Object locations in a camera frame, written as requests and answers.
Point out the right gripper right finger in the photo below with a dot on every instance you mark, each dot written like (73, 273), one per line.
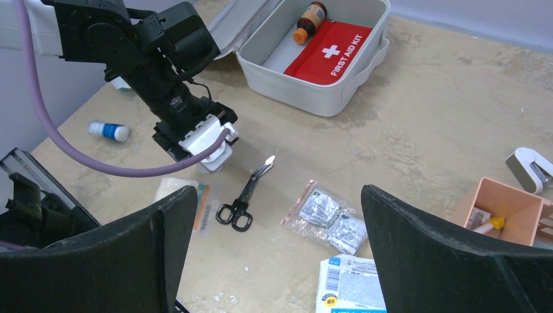
(428, 264)

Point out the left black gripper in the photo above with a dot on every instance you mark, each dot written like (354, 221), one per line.
(156, 53)

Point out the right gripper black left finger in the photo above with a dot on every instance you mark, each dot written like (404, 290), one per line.
(133, 264)

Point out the blue white mask packet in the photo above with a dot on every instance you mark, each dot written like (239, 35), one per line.
(349, 284)

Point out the brown bottle orange cap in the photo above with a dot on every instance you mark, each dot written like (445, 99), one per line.
(309, 22)

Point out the red first aid pouch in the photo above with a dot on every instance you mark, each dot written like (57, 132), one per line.
(329, 52)

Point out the blue white ointment tube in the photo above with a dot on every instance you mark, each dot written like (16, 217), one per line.
(110, 131)

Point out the orange compartment tray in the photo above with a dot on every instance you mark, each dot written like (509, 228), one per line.
(522, 211)

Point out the small white pad packet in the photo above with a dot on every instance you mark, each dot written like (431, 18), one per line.
(320, 209)

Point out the grey open storage case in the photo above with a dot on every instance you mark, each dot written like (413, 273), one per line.
(260, 34)

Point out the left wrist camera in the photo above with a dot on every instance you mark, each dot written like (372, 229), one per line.
(206, 133)

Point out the black handled scissors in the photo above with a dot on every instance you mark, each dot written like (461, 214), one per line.
(236, 213)

